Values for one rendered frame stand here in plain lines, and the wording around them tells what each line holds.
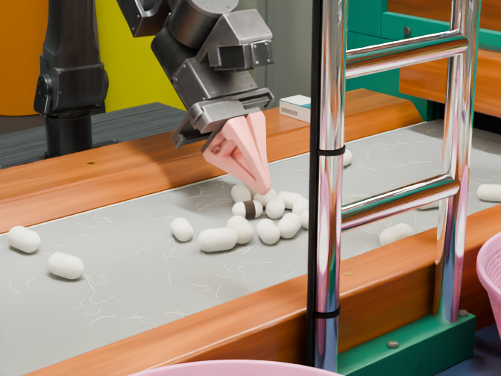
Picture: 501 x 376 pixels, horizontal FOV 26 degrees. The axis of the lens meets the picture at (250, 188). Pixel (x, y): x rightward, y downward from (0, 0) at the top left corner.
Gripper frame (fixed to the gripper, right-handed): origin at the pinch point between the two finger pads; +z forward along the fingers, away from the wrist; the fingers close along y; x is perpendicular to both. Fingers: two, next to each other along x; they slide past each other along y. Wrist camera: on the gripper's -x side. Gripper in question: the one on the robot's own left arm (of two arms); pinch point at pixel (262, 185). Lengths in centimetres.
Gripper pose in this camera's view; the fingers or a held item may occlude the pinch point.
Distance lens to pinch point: 110.0
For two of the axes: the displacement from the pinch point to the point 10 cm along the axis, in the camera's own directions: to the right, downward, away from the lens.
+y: 7.6, -2.2, 6.1
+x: -4.3, 5.3, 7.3
